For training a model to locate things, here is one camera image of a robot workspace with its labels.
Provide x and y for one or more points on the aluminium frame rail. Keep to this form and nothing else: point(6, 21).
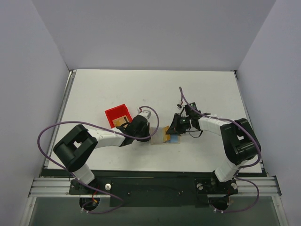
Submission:
point(49, 187)

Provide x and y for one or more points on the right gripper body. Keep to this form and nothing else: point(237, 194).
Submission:
point(176, 125)

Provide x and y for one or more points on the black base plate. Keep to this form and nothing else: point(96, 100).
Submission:
point(158, 188)

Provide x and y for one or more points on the gold card in bin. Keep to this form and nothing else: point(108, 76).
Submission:
point(121, 121)

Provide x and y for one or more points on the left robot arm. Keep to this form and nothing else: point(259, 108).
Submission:
point(74, 149)

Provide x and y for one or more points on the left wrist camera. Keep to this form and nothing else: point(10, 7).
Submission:
point(144, 113)

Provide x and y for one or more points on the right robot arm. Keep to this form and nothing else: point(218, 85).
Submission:
point(239, 141)

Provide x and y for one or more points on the gold VIP card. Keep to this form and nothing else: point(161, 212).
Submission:
point(166, 137)

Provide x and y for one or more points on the red plastic bin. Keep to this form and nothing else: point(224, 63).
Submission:
point(117, 112)

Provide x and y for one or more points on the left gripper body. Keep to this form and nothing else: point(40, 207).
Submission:
point(144, 131)

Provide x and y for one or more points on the beige leather card holder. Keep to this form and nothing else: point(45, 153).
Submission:
point(157, 138)

